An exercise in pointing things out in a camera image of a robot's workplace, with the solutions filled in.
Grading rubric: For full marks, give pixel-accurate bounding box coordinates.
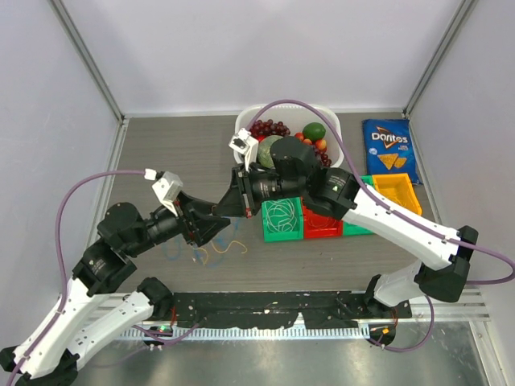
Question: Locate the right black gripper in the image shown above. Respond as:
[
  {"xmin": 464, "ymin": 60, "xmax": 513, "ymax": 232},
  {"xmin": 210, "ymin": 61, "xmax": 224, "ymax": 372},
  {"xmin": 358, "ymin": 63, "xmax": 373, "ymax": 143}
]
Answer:
[{"xmin": 215, "ymin": 162, "xmax": 305, "ymax": 220}]

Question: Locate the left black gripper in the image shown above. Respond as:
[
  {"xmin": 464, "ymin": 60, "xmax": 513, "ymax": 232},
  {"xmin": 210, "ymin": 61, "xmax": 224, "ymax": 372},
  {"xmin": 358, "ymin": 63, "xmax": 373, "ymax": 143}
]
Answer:
[{"xmin": 127, "ymin": 189, "xmax": 232, "ymax": 255}]

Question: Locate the white cable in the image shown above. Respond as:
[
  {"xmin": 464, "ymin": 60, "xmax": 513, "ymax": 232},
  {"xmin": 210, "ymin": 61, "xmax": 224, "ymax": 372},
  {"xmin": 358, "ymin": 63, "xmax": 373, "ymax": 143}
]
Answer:
[
  {"xmin": 264, "ymin": 203, "xmax": 299, "ymax": 233},
  {"xmin": 264, "ymin": 199, "xmax": 299, "ymax": 232}
]

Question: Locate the orange cable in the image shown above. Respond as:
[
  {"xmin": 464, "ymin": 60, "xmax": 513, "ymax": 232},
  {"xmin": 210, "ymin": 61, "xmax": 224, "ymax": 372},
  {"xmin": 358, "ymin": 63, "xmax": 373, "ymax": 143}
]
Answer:
[{"xmin": 309, "ymin": 212, "xmax": 341, "ymax": 230}]

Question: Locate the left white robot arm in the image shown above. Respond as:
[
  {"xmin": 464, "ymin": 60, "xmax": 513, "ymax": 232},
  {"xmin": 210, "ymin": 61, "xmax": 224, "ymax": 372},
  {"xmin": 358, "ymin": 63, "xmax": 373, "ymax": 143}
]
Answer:
[{"xmin": 1, "ymin": 193, "xmax": 230, "ymax": 385}]

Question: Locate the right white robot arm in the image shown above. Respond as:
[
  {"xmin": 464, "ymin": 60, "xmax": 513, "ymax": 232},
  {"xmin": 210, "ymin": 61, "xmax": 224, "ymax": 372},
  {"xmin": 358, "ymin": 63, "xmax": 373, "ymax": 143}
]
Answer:
[{"xmin": 213, "ymin": 133, "xmax": 478, "ymax": 318}]

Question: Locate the left green plastic bin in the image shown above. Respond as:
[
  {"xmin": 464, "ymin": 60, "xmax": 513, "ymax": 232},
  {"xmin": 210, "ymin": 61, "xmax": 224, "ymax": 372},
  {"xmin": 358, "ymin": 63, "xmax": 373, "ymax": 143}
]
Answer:
[{"xmin": 262, "ymin": 198, "xmax": 303, "ymax": 243}]

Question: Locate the green plastic bin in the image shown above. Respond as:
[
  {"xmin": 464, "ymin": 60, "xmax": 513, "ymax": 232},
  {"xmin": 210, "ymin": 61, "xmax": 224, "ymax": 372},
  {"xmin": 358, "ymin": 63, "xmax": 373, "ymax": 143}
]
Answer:
[
  {"xmin": 262, "ymin": 198, "xmax": 303, "ymax": 243},
  {"xmin": 343, "ymin": 175, "xmax": 376, "ymax": 236}
]

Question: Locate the green speckled melon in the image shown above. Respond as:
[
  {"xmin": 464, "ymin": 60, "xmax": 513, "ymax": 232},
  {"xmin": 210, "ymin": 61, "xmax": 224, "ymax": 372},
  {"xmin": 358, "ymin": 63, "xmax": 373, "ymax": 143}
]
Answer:
[{"xmin": 257, "ymin": 135, "xmax": 282, "ymax": 168}]

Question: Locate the red plastic bin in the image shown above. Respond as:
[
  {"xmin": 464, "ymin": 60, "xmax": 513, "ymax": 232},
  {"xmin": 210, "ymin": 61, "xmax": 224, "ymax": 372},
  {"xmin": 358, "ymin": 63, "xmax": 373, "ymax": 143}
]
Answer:
[{"xmin": 302, "ymin": 206, "xmax": 343, "ymax": 239}]

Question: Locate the dark red grape bunch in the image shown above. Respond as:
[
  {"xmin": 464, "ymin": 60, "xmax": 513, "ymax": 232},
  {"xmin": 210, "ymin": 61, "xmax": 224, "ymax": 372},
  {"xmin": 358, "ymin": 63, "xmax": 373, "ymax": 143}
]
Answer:
[{"xmin": 313, "ymin": 147, "xmax": 332, "ymax": 167}]

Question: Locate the red yellow cherry cluster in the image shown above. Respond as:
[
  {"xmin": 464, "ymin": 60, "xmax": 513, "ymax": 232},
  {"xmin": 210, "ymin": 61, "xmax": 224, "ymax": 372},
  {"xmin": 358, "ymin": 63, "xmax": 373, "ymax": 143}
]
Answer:
[{"xmin": 294, "ymin": 133, "xmax": 328, "ymax": 154}]

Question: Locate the white plastic fruit basket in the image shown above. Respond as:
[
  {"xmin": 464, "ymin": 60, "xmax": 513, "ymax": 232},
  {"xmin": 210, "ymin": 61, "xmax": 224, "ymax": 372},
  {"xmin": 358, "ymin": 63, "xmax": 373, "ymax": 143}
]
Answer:
[{"xmin": 258, "ymin": 103, "xmax": 344, "ymax": 168}]

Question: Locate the green lime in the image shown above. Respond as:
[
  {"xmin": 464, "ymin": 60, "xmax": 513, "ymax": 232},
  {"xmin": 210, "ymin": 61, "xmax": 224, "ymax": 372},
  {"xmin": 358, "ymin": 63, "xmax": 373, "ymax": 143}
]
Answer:
[{"xmin": 303, "ymin": 122, "xmax": 326, "ymax": 140}]

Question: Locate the right green plastic bin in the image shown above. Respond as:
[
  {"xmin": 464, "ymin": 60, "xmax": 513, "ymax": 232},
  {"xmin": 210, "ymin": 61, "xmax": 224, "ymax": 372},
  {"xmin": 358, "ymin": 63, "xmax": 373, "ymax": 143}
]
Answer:
[{"xmin": 343, "ymin": 175, "xmax": 376, "ymax": 236}]

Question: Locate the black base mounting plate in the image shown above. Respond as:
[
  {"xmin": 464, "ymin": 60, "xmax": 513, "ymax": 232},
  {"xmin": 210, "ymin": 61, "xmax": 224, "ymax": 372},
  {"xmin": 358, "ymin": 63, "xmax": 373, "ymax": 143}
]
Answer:
[{"xmin": 169, "ymin": 290, "xmax": 412, "ymax": 330}]

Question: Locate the yellow plastic bin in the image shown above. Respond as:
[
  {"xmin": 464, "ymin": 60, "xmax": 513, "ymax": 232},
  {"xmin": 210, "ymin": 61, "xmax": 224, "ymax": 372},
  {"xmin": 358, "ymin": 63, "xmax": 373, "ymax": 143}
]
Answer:
[{"xmin": 372, "ymin": 173, "xmax": 422, "ymax": 216}]

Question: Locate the blue Doritos chip bag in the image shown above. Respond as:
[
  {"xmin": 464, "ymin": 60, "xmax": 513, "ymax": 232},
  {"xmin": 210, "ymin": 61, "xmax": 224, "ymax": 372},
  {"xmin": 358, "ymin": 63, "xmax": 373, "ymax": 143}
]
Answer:
[{"xmin": 362, "ymin": 119, "xmax": 422, "ymax": 185}]

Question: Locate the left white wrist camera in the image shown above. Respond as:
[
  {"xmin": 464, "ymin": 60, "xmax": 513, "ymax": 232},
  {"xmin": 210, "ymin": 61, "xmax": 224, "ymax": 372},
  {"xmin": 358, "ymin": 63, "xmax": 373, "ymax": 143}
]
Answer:
[{"xmin": 144, "ymin": 168, "xmax": 183, "ymax": 216}]

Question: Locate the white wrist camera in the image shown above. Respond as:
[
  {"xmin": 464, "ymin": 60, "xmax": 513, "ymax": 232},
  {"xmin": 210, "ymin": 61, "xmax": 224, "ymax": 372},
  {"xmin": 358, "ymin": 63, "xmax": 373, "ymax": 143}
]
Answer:
[
  {"xmin": 229, "ymin": 128, "xmax": 259, "ymax": 171},
  {"xmin": 144, "ymin": 168, "xmax": 183, "ymax": 216}
]

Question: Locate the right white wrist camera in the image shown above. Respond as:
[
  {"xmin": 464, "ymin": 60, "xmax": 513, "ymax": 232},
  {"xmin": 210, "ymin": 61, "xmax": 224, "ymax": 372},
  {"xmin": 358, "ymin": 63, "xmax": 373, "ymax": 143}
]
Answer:
[{"xmin": 229, "ymin": 128, "xmax": 259, "ymax": 171}]

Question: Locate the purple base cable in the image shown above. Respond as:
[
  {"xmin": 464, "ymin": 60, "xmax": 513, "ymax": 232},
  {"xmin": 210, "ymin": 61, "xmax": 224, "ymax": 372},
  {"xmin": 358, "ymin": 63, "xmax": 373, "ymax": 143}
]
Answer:
[{"xmin": 92, "ymin": 321, "xmax": 200, "ymax": 369}]

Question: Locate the white slotted cable duct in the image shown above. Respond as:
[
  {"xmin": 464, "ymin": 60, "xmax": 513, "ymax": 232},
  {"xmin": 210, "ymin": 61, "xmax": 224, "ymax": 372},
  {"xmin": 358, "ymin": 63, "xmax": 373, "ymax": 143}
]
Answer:
[{"xmin": 120, "ymin": 324, "xmax": 371, "ymax": 342}]

